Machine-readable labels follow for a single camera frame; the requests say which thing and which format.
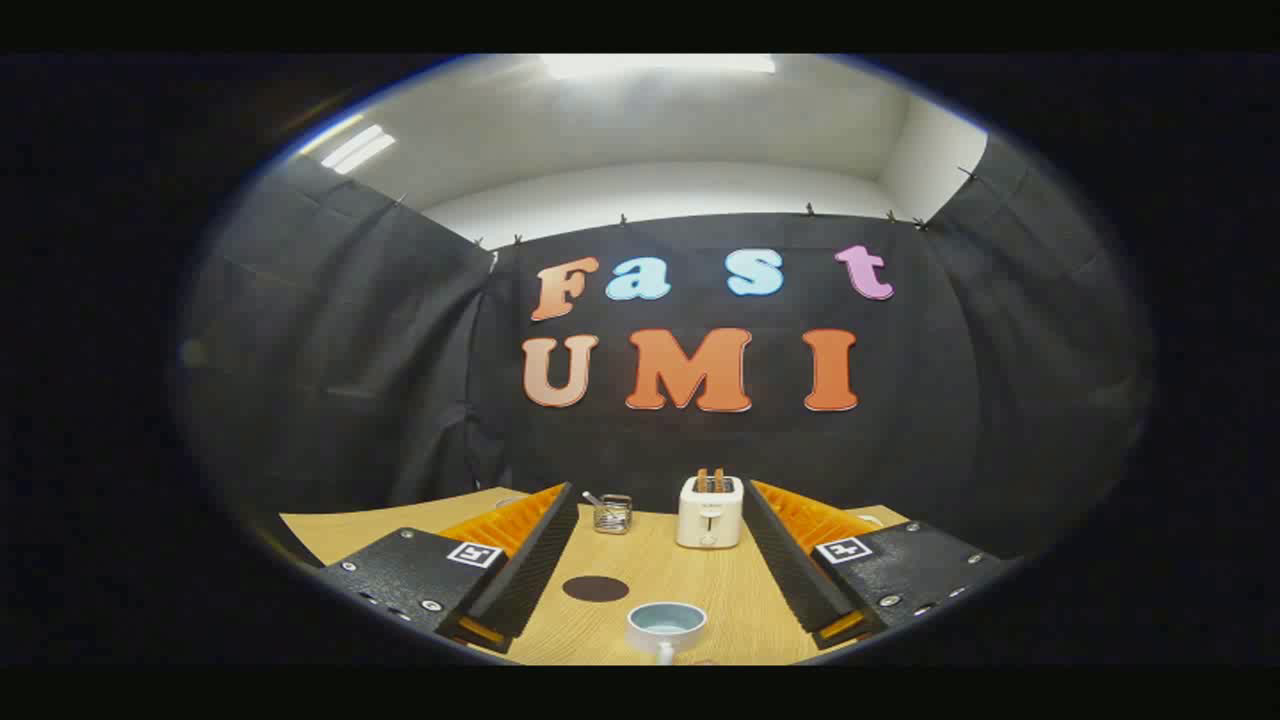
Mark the wide ceiling light panel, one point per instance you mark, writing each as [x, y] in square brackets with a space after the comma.
[650, 65]

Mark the black backdrop cloth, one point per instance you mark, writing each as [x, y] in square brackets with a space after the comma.
[350, 350]

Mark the white cup with blue inside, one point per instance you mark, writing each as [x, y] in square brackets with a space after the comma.
[662, 622]

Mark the white toaster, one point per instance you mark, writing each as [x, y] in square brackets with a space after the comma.
[708, 520]

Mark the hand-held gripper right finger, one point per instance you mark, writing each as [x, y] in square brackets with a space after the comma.
[795, 570]

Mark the wooden table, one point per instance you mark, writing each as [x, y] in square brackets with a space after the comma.
[650, 570]

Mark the white divided dish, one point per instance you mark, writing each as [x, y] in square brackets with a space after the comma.
[868, 519]

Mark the striped ceiling light panel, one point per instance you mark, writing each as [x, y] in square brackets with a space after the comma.
[357, 149]

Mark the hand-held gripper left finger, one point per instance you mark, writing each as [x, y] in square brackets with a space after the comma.
[530, 570]

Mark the small metal spoon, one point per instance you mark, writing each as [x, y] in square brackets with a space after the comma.
[590, 497]

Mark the dark brown round coaster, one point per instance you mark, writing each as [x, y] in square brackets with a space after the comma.
[596, 588]

